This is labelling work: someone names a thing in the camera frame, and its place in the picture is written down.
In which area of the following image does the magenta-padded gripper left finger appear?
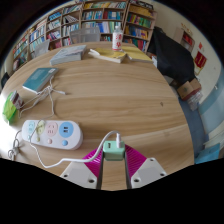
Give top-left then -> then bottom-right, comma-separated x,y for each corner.
59,147 -> 105,191

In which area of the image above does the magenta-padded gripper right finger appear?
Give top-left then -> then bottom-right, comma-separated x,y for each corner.
123,143 -> 168,190

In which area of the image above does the white charging cable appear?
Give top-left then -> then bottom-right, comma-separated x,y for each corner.
17,75 -> 124,170

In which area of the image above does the mint green charger block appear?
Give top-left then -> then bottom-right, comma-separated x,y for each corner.
102,140 -> 126,162

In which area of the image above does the white pastel power strip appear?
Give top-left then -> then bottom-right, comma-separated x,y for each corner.
21,119 -> 85,151

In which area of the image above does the cardboard box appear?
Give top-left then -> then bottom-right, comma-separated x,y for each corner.
176,77 -> 203,101

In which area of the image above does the green plastic bag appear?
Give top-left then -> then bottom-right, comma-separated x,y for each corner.
2,92 -> 19,125

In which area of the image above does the teal book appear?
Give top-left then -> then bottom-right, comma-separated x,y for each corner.
21,67 -> 60,95

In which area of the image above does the black cloth cover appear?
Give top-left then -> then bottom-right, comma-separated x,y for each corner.
146,26 -> 196,86

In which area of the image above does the grey book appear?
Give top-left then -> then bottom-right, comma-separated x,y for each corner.
49,44 -> 88,67

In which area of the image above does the flat yellow book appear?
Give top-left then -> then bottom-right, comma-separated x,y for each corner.
121,44 -> 154,64

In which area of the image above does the dark chair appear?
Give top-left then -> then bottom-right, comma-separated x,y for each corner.
0,71 -> 11,90

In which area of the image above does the open yellow book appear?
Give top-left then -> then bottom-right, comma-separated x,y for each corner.
87,47 -> 128,65

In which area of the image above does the grey mesh chair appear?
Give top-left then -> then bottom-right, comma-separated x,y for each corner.
32,39 -> 51,59
68,26 -> 102,45

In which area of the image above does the white bottle with red label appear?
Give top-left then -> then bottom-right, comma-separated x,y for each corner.
111,24 -> 124,52

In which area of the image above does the wooden bookshelf unit with books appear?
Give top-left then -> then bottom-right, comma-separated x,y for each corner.
11,0 -> 158,73

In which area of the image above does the white power strip cord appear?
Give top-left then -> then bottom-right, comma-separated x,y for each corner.
6,129 -> 24,162

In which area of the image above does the red wall hanging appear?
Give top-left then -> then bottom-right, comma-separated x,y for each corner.
193,50 -> 208,70

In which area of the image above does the small wooden wall shelf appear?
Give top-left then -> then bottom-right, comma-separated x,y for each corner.
172,26 -> 196,51

